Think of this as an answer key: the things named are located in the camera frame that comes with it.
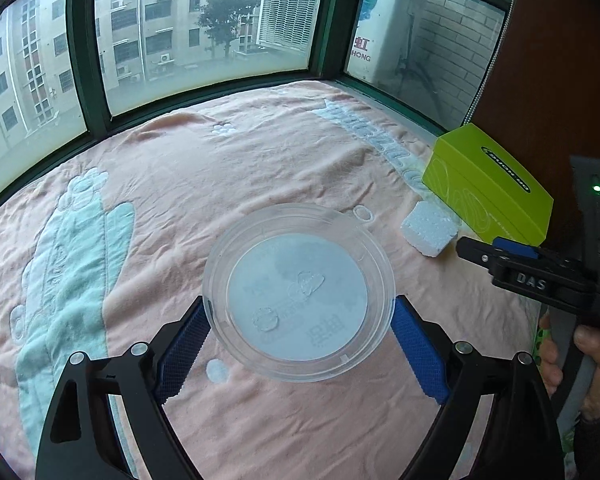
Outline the lime green cardboard box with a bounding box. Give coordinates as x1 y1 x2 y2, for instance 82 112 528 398
424 125 554 247

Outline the green window frame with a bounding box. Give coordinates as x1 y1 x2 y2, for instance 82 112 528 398
0 0 518 221

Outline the clear round plastic lid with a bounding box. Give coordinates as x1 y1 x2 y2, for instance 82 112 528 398
202 203 397 385

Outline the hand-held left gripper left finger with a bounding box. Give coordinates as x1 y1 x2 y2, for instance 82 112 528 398
35 296 213 480

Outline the green perforated plastic basket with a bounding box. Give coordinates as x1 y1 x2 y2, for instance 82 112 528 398
532 322 551 366

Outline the white outdoor air conditioner unit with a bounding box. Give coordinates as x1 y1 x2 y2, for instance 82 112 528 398
345 0 431 83

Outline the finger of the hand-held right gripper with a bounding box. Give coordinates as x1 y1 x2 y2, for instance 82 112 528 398
455 236 503 275
491 236 542 262

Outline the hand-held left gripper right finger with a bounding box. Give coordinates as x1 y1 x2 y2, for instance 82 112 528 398
391 295 566 480

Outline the pink printed blanket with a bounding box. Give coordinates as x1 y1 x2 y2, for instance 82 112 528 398
0 80 546 480

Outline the green tree outside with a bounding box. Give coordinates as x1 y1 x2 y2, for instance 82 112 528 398
197 0 263 61

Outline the brown wooden cabinet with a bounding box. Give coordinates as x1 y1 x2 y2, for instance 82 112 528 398
467 0 600 261

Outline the white foam block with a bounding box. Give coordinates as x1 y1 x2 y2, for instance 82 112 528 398
401 201 460 258

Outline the braided grey cable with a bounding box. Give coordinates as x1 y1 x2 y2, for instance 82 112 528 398
462 0 523 128

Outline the person's right forearm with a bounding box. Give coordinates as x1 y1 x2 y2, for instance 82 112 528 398
560 410 600 480

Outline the apartment building outside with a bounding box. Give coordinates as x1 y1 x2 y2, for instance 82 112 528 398
0 0 263 176

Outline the white louvred vent panel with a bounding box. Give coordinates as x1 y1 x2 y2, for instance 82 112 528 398
257 0 326 53

